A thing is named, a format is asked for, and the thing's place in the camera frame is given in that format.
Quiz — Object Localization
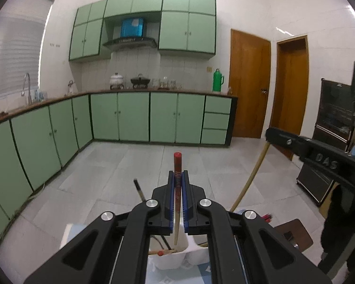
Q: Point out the black glass-front cabinet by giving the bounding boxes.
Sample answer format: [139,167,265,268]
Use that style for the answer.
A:
[296,78,355,208]

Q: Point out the black chopstick with white band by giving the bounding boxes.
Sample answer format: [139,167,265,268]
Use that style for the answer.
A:
[133,179,145,202]

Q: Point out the metal sink faucet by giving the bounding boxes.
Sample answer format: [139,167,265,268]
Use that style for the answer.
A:
[21,72,33,105]

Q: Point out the white utensil holder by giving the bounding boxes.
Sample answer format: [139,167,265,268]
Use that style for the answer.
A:
[148,213,210,270]

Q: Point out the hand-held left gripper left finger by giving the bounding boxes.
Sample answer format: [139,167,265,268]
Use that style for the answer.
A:
[23,170,176,284]

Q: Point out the brown wooden stool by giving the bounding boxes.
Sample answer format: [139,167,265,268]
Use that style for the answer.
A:
[274,219,314,253]

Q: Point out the black wok with lid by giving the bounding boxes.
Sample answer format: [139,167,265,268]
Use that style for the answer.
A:
[131,73,151,89]

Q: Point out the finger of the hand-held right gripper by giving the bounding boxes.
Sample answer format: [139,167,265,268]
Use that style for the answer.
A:
[266,127,311,158]

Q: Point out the red-ended wooden chopstick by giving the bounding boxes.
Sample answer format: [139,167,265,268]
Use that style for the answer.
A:
[173,152,184,245]

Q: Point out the range hood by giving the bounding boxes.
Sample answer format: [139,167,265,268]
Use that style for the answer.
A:
[103,18,158,51]

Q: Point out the green upper kitchen cabinets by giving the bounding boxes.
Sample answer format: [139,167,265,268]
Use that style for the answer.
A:
[69,0,217,63]

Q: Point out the tan wooden chopstick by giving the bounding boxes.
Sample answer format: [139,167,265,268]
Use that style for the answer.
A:
[230,142,270,212]

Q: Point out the green thermos jug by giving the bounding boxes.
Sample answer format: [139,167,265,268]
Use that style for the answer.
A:
[212,68,225,93]

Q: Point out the plain wooden chopstick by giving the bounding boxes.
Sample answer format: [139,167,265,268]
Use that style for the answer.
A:
[148,249,178,256]

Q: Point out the white window blinds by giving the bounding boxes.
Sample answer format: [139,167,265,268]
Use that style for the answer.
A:
[0,0,54,104]

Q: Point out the brown wooden door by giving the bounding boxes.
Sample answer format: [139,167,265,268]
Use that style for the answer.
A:
[269,35,310,162]
[230,29,272,139]

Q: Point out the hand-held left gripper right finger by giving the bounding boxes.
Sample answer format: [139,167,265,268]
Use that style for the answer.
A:
[181,170,334,284]

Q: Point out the white lidded pot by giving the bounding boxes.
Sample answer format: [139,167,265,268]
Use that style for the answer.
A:
[109,72,125,90]

